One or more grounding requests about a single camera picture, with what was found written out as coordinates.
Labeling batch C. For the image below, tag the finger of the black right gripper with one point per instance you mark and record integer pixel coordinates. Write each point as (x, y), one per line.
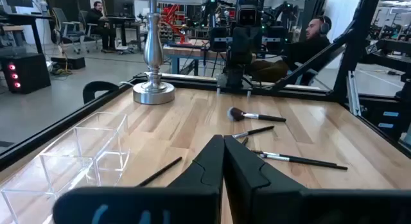
(236, 47)
(247, 47)

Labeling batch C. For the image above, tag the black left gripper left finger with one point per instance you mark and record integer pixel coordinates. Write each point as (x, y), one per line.
(144, 204)

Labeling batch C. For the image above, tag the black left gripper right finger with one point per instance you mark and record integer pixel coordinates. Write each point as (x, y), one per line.
(289, 208)

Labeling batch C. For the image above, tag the short black pen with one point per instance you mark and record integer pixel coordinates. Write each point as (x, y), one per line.
(276, 157)

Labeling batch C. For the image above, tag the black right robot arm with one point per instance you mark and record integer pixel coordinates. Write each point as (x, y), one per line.
(239, 70)

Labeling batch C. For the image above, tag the red machine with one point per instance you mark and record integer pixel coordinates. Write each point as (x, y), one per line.
(175, 15)

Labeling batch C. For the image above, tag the person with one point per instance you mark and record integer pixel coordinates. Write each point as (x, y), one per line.
(305, 50)
(96, 22)

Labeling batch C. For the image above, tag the large fluffy powder brush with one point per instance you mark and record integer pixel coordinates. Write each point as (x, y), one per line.
(237, 114)

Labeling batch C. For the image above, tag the silver metal stand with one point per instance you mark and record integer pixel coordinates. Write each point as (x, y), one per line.
(153, 57)

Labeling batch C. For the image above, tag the black headphones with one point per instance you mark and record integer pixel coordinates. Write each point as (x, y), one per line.
(325, 26)

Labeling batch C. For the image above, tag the clear acrylic organizer box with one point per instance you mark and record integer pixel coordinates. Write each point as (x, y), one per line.
(80, 143)

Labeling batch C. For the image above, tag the black office desk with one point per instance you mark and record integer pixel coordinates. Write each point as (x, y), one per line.
(122, 20)
(19, 18)

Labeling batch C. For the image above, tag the black computer monitor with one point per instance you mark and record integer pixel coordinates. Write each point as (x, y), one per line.
(117, 5)

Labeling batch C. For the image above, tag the black table clamp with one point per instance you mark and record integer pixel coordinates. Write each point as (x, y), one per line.
(96, 86)

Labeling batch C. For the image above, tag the grey office chair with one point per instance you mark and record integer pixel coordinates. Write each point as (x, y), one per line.
(84, 25)
(65, 28)

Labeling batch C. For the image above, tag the flat black floor box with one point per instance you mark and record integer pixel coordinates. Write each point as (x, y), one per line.
(69, 62)

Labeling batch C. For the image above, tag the black computer tower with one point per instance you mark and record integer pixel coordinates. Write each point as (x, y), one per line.
(25, 73)

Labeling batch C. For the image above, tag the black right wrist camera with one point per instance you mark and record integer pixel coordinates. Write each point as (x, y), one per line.
(248, 17)

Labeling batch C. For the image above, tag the silver frame corner bracket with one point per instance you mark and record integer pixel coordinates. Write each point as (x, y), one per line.
(353, 95)

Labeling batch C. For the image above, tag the black aluminium table frame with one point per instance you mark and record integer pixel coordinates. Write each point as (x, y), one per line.
(48, 131)

